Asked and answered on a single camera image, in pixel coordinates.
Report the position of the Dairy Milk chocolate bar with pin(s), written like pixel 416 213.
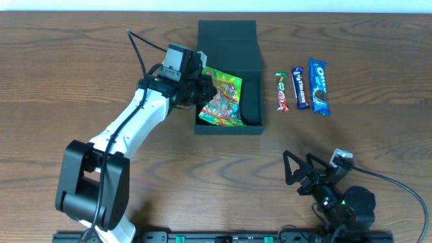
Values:
pixel 298 83

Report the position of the black open gift box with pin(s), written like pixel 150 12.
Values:
pixel 234 62

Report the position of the blue Oreo cookie pack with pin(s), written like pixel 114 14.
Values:
pixel 318 87

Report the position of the KitKat Milo bar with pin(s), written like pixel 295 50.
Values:
pixel 282 104

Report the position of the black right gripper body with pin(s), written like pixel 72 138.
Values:
pixel 309 180

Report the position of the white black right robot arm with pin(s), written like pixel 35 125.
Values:
pixel 350 214

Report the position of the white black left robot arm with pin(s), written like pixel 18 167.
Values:
pixel 94 182

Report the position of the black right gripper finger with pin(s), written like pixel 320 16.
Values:
pixel 294 176
pixel 311 157

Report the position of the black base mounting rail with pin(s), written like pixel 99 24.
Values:
pixel 284 237

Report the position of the Haribo worms candy bag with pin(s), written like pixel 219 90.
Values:
pixel 224 108

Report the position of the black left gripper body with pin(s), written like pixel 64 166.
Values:
pixel 208 90

